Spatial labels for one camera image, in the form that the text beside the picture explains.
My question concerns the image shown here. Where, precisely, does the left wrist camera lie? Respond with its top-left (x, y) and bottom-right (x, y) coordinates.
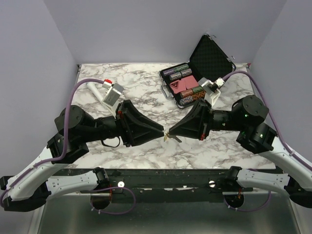
top-left (102, 79), bottom-right (124, 115)

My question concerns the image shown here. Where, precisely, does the brown green chip row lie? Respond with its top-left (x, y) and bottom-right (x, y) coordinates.
top-left (180, 86), bottom-right (204, 98)

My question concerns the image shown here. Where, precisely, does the black poker chip case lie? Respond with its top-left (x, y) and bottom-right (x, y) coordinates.
top-left (159, 34), bottom-right (236, 109)

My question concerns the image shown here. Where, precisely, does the red playing card deck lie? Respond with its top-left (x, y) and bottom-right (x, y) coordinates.
top-left (169, 76), bottom-right (198, 94)

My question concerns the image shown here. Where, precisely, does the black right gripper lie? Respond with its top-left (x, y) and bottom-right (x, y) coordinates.
top-left (168, 98), bottom-right (245, 140)

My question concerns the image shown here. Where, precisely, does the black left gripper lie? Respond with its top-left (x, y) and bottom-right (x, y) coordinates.
top-left (82, 99), bottom-right (166, 147)

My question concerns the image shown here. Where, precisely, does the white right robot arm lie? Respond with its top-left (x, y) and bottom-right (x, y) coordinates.
top-left (168, 95), bottom-right (312, 208)

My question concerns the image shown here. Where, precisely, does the purple green chip row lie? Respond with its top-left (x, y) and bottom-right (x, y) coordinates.
top-left (163, 64), bottom-right (189, 76)

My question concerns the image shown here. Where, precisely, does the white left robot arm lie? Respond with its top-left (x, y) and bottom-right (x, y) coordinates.
top-left (0, 100), bottom-right (164, 212)

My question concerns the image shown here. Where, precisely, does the white cylindrical tube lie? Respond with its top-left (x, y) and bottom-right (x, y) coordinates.
top-left (86, 82), bottom-right (104, 103)

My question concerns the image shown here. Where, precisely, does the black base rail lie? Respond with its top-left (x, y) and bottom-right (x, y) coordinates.
top-left (90, 169), bottom-right (252, 205)

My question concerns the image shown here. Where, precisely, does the blue orange chip row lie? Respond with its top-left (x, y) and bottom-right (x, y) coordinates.
top-left (179, 91), bottom-right (206, 106)

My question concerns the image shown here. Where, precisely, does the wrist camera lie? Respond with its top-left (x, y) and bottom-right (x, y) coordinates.
top-left (102, 79), bottom-right (124, 115)
top-left (198, 78), bottom-right (225, 107)

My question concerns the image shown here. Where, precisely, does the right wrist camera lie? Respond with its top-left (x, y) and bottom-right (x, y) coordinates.
top-left (198, 78), bottom-right (225, 107)

